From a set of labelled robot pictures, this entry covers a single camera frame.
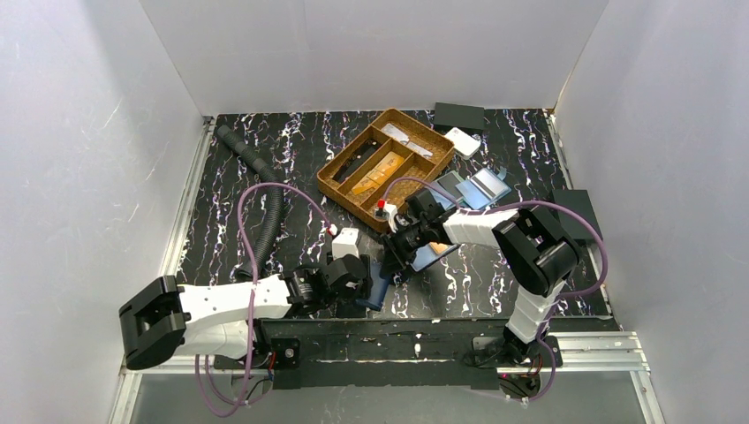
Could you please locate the navy blue card holder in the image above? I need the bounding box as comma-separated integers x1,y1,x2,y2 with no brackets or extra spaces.
354,269,391,312

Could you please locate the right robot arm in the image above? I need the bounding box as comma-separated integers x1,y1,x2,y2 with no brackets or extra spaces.
380,188,582,363

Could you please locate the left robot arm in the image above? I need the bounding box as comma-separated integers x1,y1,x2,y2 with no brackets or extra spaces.
118,254,372,371

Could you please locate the black card holder open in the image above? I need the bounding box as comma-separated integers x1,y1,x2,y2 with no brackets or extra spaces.
411,242,458,272

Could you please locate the yellow card in holder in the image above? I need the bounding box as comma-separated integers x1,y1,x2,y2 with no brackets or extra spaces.
429,242,450,255

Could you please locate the green card holder open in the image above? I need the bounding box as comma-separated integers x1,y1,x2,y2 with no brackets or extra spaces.
429,170,465,210

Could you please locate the orange card in tray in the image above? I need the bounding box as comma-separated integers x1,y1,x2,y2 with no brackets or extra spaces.
352,152,405,195

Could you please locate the light blue card holder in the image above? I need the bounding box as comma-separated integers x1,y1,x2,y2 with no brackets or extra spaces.
456,167,511,209

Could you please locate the white card in tray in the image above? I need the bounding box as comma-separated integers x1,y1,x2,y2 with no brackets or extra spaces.
381,123,433,158

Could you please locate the brown woven divider tray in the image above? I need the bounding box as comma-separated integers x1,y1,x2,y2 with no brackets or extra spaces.
317,109,455,233

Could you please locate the white small box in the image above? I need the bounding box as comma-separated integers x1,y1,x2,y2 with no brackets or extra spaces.
444,127,481,160

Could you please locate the black box at back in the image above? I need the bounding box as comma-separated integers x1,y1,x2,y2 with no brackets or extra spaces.
433,102,485,133

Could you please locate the black box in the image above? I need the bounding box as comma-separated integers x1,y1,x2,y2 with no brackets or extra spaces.
548,189,603,246
433,102,485,133

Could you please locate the black box at right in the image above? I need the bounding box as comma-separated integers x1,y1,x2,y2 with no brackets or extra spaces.
548,189,603,246

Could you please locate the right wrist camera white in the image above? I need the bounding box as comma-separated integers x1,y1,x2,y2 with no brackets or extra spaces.
374,199,398,221

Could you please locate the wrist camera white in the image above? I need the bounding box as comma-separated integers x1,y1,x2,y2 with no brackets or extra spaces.
331,227,360,260
374,199,398,221

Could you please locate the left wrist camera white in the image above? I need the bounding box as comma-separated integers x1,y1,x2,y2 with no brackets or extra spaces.
331,227,360,260

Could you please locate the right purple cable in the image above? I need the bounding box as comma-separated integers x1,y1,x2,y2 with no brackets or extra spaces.
382,176,609,404

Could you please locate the black corrugated hose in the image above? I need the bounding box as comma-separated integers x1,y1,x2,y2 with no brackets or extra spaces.
216,125,285,282

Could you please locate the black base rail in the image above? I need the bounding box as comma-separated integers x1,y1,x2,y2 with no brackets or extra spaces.
214,315,563,392

